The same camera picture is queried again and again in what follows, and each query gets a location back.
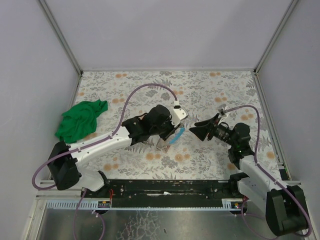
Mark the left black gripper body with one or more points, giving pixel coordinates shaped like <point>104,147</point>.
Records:
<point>172,131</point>

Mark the green cloth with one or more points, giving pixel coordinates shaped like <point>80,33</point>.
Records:
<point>80,120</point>

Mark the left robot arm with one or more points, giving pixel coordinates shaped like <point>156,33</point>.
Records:
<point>67,161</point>

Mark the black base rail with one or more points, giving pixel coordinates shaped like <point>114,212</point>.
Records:
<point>162,194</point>

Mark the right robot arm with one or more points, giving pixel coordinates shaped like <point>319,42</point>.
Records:
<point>284,205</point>

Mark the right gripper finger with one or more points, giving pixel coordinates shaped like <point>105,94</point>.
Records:
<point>212,121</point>
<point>202,131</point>

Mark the white cable duct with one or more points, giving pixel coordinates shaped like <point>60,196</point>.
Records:
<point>83,205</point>

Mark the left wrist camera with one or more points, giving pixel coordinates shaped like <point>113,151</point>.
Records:
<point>178,114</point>

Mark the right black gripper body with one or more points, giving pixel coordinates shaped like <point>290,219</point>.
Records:
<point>210,130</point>

